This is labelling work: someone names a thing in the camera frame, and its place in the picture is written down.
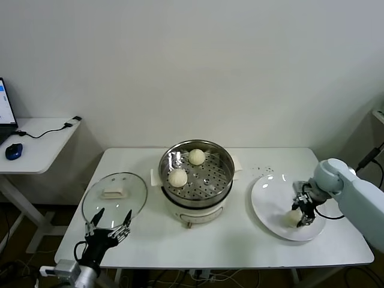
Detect white steamed baozi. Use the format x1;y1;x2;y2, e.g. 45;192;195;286
188;148;206;166
283;209;302;228
167;168;188;188

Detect dark crumbs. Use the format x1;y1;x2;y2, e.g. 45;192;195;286
251;164;275;175

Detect glass lid with cream handle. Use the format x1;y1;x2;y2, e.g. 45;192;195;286
81;172;149;230

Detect white power strip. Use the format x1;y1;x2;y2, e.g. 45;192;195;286
188;269;211;281

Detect black laptop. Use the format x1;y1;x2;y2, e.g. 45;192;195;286
0;77;19;145

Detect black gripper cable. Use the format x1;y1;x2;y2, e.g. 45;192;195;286
313;206;346;221
74;241;89;262

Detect white round plate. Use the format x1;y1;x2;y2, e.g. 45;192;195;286
251;173;327;242

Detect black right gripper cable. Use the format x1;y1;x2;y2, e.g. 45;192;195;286
313;206;346;221

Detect white electric cooker base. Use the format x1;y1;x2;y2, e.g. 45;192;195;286
161;184;233;230

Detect black power adapter cable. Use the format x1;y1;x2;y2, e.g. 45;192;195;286
343;142;384;208

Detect black cable with adapter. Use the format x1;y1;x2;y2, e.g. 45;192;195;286
11;115;82;139

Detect steel steamer basket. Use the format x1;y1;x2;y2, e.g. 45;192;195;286
149;139;243;209

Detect white side desk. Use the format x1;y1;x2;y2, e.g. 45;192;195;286
0;118;81;256

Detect blue computer mouse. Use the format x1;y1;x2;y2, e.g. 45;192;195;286
5;143;24;161

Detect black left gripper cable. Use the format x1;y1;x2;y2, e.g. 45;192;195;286
74;241;89;262

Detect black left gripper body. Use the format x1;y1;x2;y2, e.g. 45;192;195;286
83;229;121;264

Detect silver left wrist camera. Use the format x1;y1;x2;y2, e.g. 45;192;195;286
40;259;82;281

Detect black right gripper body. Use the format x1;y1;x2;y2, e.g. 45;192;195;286
296;191;317;221

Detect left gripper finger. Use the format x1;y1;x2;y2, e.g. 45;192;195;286
112;209;133;242
85;208;106;236

